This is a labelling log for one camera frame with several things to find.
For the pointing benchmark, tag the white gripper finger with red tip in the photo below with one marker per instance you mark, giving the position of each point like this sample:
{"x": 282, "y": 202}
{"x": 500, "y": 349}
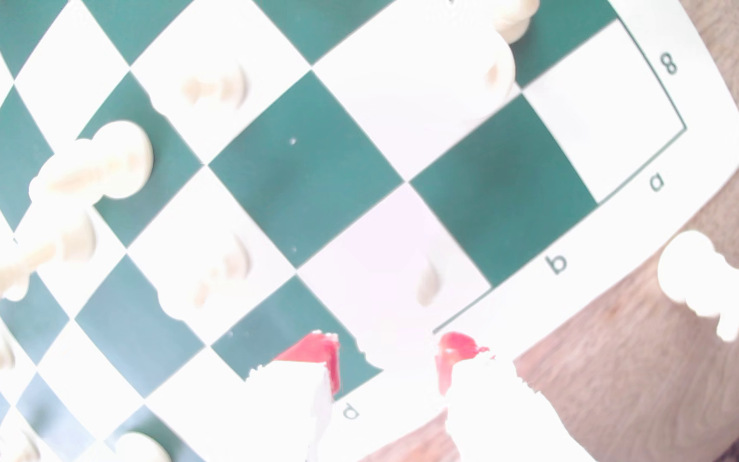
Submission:
{"x": 299, "y": 398}
{"x": 498, "y": 417}

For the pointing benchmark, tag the white rook chess piece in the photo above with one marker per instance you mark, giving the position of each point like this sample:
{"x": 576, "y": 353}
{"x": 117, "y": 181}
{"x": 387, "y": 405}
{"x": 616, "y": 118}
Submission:
{"x": 414, "y": 308}
{"x": 142, "y": 449}

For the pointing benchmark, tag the green white chess mat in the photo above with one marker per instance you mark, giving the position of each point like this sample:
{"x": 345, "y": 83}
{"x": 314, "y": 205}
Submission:
{"x": 305, "y": 167}

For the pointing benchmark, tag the white knight chess piece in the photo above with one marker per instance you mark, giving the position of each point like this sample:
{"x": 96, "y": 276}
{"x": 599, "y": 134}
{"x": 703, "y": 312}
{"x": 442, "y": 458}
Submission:
{"x": 703, "y": 279}

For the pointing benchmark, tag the white queen chess piece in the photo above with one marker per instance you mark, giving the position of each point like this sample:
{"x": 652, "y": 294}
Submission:
{"x": 42, "y": 250}

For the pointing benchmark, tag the white king chess piece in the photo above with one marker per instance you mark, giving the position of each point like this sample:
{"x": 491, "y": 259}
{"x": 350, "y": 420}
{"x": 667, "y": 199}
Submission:
{"x": 475, "y": 61}

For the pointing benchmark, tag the white pawn on green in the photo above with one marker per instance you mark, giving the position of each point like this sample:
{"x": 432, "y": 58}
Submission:
{"x": 103, "y": 163}

